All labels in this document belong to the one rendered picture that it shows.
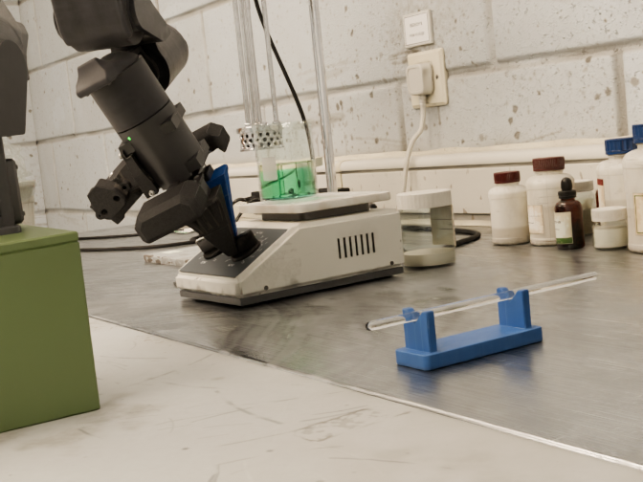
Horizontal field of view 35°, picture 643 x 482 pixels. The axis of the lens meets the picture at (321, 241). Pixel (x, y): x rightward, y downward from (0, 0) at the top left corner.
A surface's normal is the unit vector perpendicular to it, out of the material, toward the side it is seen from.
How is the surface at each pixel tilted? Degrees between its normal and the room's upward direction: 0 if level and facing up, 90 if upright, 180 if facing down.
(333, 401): 0
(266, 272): 90
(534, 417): 0
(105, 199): 110
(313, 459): 0
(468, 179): 90
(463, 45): 90
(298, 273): 90
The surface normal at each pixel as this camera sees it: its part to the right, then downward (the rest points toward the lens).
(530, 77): -0.84, 0.14
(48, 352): 0.54, 0.04
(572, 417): -0.10, -0.99
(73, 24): -0.18, 0.46
